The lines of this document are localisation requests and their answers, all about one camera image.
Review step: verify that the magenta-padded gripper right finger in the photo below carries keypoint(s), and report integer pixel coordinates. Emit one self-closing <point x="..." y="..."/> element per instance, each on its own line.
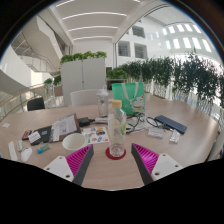
<point x="146" y="160"/>

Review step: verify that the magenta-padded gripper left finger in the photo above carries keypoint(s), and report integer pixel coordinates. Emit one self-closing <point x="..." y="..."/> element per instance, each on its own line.
<point x="80" y="160"/>

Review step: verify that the clear bottle with beige cap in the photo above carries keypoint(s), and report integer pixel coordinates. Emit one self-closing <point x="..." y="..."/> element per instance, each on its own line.
<point x="117" y="128"/>

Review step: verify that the clear lidded water jar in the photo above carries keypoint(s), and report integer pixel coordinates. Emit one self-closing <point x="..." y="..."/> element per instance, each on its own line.
<point x="102" y="101"/>

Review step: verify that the white paper cup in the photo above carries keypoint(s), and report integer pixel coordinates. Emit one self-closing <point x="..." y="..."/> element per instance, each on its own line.
<point x="74" y="141"/>

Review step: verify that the flat round red coaster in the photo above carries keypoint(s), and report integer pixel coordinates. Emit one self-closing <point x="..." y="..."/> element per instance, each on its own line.
<point x="108" y="156"/>

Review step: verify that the colourful sticker sheet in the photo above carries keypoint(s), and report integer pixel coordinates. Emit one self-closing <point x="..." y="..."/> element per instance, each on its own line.
<point x="96" y="135"/>

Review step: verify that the printed booklet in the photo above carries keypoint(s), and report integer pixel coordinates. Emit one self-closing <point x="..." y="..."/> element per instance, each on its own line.
<point x="65" y="127"/>

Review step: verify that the narrow clear plastic packet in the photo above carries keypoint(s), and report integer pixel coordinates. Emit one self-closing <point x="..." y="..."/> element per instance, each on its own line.
<point x="175" y="136"/>

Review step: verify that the blue tube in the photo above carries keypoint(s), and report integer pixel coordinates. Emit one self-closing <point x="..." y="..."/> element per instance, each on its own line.
<point x="43" y="148"/>

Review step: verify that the black power adapter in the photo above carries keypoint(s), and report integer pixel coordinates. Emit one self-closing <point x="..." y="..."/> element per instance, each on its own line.
<point x="85" y="121"/>

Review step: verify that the dark blue keyboard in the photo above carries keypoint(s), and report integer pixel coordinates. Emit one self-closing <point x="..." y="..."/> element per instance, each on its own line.
<point x="170" y="124"/>

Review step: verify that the black notebook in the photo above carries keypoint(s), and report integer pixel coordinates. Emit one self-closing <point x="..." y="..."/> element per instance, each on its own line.
<point x="45" y="133"/>

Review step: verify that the white card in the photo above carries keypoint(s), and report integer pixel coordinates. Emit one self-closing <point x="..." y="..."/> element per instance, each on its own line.
<point x="34" y="137"/>

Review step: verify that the white computer mouse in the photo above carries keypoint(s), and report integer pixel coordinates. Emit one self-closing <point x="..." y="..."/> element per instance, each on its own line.
<point x="26" y="154"/>

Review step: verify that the red and black small case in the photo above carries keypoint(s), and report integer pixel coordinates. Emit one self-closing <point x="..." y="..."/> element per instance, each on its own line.
<point x="26" y="134"/>

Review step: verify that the small white device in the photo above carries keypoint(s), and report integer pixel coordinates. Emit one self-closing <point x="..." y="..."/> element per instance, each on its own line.
<point x="20" y="146"/>

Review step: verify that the white office chair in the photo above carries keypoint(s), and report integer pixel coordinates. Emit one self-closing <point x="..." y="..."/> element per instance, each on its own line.
<point x="83" y="97"/>

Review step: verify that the green tote bag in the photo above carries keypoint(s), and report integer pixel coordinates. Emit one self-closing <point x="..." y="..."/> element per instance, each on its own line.
<point x="130" y="97"/>

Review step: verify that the black office chair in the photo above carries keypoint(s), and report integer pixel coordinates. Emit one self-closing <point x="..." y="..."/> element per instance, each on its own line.
<point x="35" y="104"/>

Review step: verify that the white paper sheet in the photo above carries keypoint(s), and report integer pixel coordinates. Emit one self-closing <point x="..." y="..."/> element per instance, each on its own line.
<point x="6" y="125"/>

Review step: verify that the potted plants in planter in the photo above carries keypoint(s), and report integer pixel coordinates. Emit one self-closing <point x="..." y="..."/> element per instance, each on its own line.
<point x="56" y="80"/>

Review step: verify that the white cabinet with plants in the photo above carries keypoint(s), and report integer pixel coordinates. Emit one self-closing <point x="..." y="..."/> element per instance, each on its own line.
<point x="83" y="76"/>

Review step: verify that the green hedge plants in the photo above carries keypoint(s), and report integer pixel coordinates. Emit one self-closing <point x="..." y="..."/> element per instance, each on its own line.
<point x="176" y="75"/>

